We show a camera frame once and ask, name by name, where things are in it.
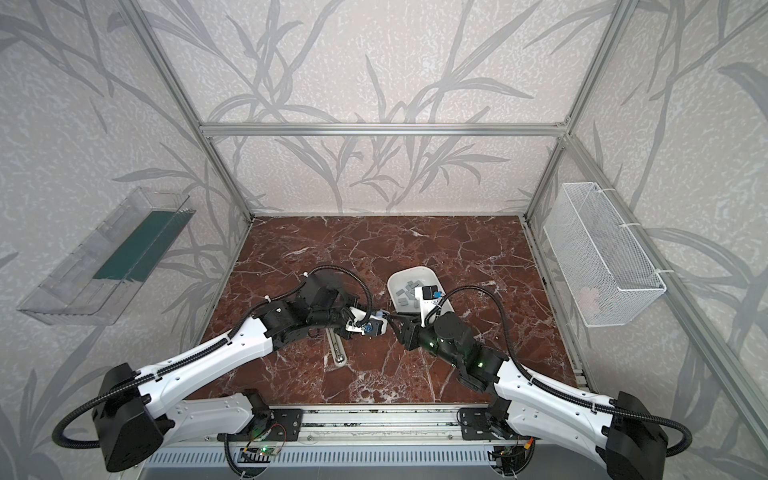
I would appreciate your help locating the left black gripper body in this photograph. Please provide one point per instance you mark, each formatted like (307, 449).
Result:
(347, 318)

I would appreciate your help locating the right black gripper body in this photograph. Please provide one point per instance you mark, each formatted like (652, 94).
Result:
(405, 327)

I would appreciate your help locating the beige black long stapler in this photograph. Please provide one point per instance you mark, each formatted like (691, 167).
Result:
(336, 348)

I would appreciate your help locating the white oval tray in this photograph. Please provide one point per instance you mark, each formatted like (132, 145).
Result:
(408, 305)

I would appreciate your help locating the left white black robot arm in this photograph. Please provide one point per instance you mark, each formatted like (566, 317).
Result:
(138, 411)

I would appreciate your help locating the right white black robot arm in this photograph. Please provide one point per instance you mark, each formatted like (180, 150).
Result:
(618, 433)

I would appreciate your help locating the pink object in basket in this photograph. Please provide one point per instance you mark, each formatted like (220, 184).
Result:
(588, 299)

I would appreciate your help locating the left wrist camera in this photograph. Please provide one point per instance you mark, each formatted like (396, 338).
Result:
(375, 325)

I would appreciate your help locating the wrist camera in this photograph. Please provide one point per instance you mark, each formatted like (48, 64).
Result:
(429, 299)
(375, 325)

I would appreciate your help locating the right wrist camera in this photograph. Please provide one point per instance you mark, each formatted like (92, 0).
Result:
(429, 299)

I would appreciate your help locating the white wire mesh basket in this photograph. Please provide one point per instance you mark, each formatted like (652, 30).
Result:
(596, 248)

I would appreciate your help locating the clear plastic wall bin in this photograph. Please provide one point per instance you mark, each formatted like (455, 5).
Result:
(96, 282)

